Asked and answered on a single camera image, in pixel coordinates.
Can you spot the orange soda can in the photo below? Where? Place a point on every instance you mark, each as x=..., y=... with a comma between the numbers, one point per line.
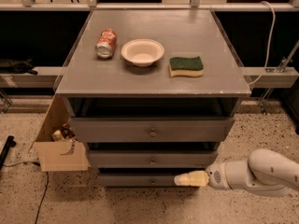
x=106, y=44

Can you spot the grey bottom drawer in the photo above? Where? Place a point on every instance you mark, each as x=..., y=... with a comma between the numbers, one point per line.
x=139, y=180

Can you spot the black object on rail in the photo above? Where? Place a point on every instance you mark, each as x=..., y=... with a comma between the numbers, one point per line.
x=8, y=66

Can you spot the grey middle drawer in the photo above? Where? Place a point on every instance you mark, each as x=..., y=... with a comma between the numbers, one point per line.
x=151, y=159

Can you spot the grey drawer cabinet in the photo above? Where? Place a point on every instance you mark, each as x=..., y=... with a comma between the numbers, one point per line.
x=117, y=89

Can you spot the grey drawer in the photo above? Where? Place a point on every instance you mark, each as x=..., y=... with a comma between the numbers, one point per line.
x=151, y=159
x=101, y=130
x=139, y=180

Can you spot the green yellow sponge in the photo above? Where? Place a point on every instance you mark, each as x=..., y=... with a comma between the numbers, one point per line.
x=186, y=67

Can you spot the metal frame rail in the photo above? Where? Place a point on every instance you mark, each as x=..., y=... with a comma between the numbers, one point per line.
x=217, y=5

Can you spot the grey top drawer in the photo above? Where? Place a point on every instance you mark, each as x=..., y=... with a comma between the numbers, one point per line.
x=101, y=130

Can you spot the snack packets in box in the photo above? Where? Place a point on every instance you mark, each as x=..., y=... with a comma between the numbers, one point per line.
x=64, y=133

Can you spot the black pole on floor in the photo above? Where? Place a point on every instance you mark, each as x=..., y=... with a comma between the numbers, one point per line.
x=7, y=146

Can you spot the cardboard box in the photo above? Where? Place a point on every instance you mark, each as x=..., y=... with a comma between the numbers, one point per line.
x=55, y=152

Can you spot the white paper bowl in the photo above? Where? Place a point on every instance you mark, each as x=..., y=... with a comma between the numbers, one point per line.
x=142, y=52

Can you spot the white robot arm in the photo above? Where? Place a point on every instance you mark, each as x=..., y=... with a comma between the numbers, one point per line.
x=264, y=172

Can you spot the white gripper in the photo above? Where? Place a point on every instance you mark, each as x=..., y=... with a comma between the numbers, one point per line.
x=215, y=176

